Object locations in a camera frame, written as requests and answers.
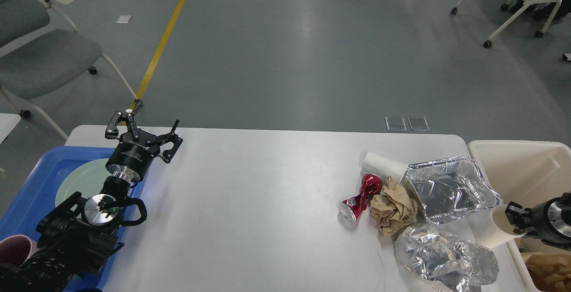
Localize aluminium foil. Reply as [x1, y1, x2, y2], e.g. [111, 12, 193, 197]
[394, 224, 499, 292]

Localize aluminium foil tray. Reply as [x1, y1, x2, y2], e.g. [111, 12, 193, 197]
[404, 156, 502, 225]

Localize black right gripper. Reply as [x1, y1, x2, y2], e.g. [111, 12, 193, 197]
[505, 198, 571, 251]

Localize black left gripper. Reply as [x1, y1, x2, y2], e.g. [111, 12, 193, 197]
[105, 111, 183, 182]

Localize brown paper bag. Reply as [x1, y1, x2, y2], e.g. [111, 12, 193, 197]
[525, 254, 571, 292]

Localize light green plate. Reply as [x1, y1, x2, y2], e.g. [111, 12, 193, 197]
[55, 158, 112, 206]

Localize white paper cup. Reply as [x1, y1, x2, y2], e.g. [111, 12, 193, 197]
[361, 151, 408, 184]
[472, 204, 525, 249]

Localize brown paper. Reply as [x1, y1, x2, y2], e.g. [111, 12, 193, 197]
[369, 176, 418, 237]

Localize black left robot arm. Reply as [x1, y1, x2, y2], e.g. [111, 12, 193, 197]
[1, 110, 183, 292]

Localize grey chair left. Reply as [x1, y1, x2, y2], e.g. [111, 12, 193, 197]
[0, 0, 126, 138]

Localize grey floor plate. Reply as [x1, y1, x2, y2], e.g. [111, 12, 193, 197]
[407, 115, 430, 131]
[385, 116, 407, 132]

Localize beige plastic bin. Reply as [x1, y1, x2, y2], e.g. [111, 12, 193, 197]
[468, 140, 571, 292]

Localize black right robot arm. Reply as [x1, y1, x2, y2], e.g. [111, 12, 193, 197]
[505, 193, 571, 251]

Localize pink mug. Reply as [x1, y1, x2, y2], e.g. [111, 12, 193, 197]
[0, 234, 39, 266]

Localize crushed red can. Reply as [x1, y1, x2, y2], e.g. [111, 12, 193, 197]
[339, 174, 383, 222]

